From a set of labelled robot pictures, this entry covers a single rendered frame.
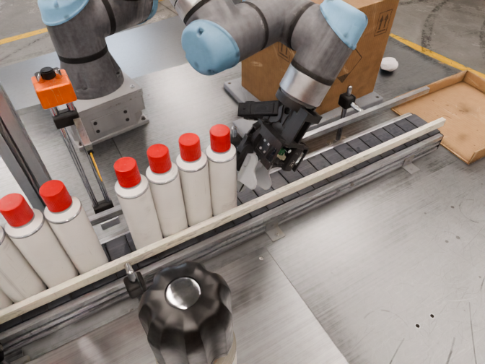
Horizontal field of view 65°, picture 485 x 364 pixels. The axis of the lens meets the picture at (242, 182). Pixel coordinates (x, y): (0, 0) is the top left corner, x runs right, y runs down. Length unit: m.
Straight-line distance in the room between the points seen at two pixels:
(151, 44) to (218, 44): 0.93
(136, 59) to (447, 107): 0.97
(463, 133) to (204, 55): 0.79
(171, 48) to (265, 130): 0.84
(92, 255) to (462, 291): 0.65
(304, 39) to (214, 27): 0.14
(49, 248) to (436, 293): 0.66
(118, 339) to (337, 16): 0.58
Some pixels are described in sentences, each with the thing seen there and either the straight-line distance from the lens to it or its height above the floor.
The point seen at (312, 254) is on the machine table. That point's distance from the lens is 0.77.
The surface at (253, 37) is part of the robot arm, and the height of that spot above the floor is 1.22.
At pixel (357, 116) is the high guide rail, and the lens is 0.88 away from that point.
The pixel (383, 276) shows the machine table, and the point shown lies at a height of 0.83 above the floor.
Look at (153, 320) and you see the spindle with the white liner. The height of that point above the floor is 1.18.
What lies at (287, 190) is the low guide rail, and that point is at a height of 0.91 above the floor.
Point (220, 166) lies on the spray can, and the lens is 0.63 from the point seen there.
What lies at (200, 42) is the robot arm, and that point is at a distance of 0.54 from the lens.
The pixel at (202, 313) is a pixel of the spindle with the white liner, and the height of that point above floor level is 1.18.
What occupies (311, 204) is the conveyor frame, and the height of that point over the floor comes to 0.85.
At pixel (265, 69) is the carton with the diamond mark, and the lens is 1.02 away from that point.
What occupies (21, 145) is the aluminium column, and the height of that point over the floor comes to 1.08.
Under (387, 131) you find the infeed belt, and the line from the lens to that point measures 1.00.
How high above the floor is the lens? 1.47
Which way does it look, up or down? 47 degrees down
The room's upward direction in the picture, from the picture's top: straight up
